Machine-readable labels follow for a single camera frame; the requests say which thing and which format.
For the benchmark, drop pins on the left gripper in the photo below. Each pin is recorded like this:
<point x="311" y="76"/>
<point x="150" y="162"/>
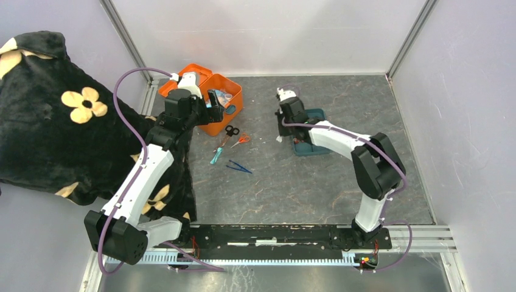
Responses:
<point x="213" y="114"/>

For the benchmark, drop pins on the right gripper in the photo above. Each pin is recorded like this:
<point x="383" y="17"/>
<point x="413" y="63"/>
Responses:
<point x="283" y="131"/>

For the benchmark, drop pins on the blue cotton pad packet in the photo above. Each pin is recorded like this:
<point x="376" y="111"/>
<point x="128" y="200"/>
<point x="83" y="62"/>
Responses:
<point x="223" y="97"/>

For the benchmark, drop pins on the black handled scissors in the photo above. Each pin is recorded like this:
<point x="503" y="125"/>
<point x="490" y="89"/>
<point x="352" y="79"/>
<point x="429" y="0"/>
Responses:
<point x="230" y="132"/>

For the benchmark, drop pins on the teal scissor sheath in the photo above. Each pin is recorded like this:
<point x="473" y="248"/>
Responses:
<point x="217" y="154"/>

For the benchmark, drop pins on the blue plastic tweezers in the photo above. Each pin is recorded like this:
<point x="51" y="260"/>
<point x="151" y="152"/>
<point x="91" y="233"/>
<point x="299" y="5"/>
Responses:
<point x="235" y="166"/>

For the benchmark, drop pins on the orange handled scissors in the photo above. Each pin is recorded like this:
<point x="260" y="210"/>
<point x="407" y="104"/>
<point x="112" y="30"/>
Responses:
<point x="242" y="139"/>

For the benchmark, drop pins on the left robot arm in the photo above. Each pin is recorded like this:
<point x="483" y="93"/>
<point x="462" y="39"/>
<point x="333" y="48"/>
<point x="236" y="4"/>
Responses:
<point x="115" y="231"/>

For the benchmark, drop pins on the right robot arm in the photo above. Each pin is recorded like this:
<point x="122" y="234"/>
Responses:
<point x="377" y="166"/>

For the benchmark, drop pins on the black floral blanket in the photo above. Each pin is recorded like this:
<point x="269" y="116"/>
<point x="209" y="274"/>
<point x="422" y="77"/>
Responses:
<point x="60" y="131"/>

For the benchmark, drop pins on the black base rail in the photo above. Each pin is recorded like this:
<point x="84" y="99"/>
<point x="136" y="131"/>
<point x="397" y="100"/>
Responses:
<point x="280" y="241"/>

